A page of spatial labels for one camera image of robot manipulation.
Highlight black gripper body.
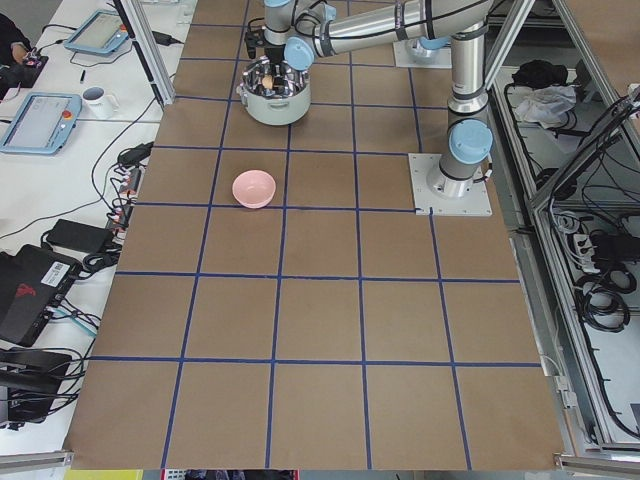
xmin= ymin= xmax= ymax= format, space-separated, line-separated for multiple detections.
xmin=244 ymin=30 xmax=285 ymax=63

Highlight beige egg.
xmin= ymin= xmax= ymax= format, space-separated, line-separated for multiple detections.
xmin=262 ymin=75 xmax=274 ymax=89

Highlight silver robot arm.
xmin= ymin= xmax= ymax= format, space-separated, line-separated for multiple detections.
xmin=237 ymin=1 xmax=493 ymax=199
xmin=264 ymin=0 xmax=298 ymax=47

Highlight pale green electric pot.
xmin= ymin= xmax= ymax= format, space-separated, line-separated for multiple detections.
xmin=236 ymin=56 xmax=311 ymax=126

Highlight pink bowl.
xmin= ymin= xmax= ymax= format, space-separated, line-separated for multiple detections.
xmin=232 ymin=170 xmax=276 ymax=209

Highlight blue teach pendant far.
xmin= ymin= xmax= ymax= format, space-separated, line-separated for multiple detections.
xmin=63 ymin=10 xmax=129 ymax=56

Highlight blue teach pendant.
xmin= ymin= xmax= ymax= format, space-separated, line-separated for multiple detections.
xmin=1 ymin=92 xmax=82 ymax=155
xmin=63 ymin=10 xmax=129 ymax=56

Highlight white mug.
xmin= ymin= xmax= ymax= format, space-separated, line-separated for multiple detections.
xmin=82 ymin=86 xmax=120 ymax=120

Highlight blue teach pendant near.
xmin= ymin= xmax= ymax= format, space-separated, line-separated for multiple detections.
xmin=1 ymin=92 xmax=82 ymax=155

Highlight black power brick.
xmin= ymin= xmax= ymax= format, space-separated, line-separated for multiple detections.
xmin=44 ymin=219 xmax=114 ymax=253

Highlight black cloth bundle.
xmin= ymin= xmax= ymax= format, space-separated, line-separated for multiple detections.
xmin=512 ymin=59 xmax=568 ymax=89

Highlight white crumpled cloth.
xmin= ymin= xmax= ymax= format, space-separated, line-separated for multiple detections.
xmin=514 ymin=86 xmax=577 ymax=128

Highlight black laptop computer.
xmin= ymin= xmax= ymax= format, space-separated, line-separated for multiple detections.
xmin=1 ymin=244 xmax=81 ymax=347

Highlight aluminium frame post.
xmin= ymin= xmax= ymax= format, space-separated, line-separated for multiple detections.
xmin=113 ymin=0 xmax=176 ymax=108

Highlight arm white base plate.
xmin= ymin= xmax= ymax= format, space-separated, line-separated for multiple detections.
xmin=393 ymin=39 xmax=452 ymax=70
xmin=408 ymin=153 xmax=492 ymax=217

